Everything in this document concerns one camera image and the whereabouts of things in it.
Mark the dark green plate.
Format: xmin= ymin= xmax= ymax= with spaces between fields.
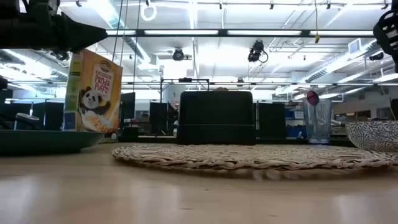
xmin=0 ymin=129 xmax=106 ymax=156

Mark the yellow hanging cable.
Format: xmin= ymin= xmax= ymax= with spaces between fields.
xmin=313 ymin=0 xmax=321 ymax=44

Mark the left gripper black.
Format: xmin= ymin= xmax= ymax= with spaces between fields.
xmin=18 ymin=0 xmax=108 ymax=52

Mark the iridescent purple spoon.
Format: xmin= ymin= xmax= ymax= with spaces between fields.
xmin=306 ymin=90 xmax=321 ymax=138

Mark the black mounted ceiling camera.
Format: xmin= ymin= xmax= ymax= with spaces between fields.
xmin=51 ymin=49 xmax=71 ymax=62

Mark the white hanging ring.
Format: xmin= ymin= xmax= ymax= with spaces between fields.
xmin=140 ymin=2 xmax=158 ymax=22

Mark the round woven straw placemat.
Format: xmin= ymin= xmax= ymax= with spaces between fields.
xmin=111 ymin=142 xmax=398 ymax=171

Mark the black monitor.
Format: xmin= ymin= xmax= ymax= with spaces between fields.
xmin=257 ymin=102 xmax=287 ymax=139
xmin=149 ymin=101 xmax=169 ymax=135
xmin=120 ymin=92 xmax=136 ymax=121

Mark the black office chair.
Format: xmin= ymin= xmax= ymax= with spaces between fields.
xmin=14 ymin=112 xmax=40 ymax=131

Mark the black overhead camera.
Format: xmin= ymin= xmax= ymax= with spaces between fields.
xmin=248 ymin=39 xmax=269 ymax=63

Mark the black two-slot toaster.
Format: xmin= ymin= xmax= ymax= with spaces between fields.
xmin=177 ymin=90 xmax=256 ymax=146

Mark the clear drinking glass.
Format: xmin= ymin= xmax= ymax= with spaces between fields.
xmin=303 ymin=98 xmax=333 ymax=146

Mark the black overhead frame beam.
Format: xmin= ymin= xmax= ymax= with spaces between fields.
xmin=105 ymin=29 xmax=376 ymax=38

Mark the black aluminium table frame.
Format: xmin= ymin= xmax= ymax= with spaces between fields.
xmin=105 ymin=135 xmax=358 ymax=147

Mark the blue white patterned bowl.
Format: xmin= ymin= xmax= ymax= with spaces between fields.
xmin=345 ymin=120 xmax=398 ymax=153

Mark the panda puffs cereal box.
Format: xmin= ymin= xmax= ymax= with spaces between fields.
xmin=63 ymin=49 xmax=123 ymax=142

